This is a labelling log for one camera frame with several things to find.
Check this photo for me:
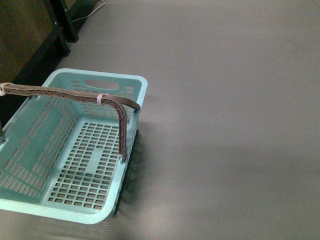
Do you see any brown basket handle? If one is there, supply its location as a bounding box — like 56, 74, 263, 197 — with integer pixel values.
0, 82, 141, 159

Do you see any light blue plastic basket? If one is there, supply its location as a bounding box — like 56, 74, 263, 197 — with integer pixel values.
0, 68, 148, 224

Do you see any white zip tie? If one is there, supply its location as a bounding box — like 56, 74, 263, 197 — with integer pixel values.
96, 93, 108, 107

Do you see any black shelf leg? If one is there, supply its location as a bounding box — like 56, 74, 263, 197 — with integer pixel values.
43, 0, 79, 57

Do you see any white floor cable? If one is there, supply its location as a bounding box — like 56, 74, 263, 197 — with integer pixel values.
71, 0, 106, 22

